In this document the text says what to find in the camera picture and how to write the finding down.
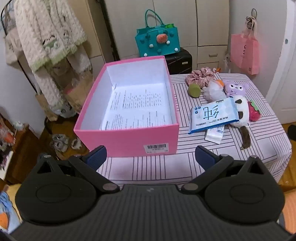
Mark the white fluffy toy orange ball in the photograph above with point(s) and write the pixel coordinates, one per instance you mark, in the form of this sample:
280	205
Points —
214	91

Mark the green round puff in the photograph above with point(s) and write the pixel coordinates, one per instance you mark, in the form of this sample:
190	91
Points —
194	90

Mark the blue orange cloth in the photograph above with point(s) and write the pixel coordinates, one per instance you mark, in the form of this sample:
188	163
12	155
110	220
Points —
7	213

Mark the small white wipe packet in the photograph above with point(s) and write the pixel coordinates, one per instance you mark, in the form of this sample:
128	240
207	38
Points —
215	135

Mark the striped tablecloth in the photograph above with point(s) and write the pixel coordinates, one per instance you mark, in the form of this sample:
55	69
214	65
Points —
254	139

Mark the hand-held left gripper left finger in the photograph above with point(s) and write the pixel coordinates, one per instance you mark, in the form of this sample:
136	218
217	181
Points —
97	155

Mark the black suitcase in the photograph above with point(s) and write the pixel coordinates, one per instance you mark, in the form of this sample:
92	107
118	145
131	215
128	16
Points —
178	60

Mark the blue wet wipes pack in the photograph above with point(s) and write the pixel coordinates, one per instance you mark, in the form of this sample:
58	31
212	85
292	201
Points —
214	114

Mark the clear plastic bag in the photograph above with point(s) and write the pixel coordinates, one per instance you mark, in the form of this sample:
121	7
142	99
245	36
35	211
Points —
227	62

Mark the beige wardrobe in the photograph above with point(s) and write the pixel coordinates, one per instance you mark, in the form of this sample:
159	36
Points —
208	27

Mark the floral pink scrunchie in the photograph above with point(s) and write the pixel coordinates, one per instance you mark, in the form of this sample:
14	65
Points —
200	75

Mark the white door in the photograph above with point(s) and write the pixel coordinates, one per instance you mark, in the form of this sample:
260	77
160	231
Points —
281	69

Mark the furry slipper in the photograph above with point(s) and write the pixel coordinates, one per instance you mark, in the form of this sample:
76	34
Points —
59	143
75	143

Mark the pink cardboard box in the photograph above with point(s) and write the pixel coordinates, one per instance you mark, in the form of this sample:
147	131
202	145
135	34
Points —
129	140

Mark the red strawberry plush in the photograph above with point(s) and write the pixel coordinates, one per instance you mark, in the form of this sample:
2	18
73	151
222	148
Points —
254	111

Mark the printed paper sheet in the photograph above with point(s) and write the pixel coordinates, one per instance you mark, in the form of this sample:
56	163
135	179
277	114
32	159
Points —
138	109

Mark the teal felt handbag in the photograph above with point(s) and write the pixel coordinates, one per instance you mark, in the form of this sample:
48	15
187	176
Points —
148	45

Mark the brown paper bag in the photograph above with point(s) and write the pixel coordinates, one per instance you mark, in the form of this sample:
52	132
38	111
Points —
79	92
47	107

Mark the purple plush toy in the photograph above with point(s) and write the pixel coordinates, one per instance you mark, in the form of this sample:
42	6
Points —
234	89

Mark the cream knitted cardigan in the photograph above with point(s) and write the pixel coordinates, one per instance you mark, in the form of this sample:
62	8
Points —
46	46

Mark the wooden cabinet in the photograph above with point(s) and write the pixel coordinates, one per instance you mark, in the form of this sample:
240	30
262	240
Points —
25	148

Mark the pink shopping bag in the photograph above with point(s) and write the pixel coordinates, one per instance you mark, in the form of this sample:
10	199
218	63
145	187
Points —
245	53

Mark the white panda plush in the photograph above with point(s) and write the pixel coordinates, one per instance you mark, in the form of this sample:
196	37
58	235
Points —
240	109

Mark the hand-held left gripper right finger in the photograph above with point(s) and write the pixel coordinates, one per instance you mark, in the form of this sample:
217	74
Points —
204	158

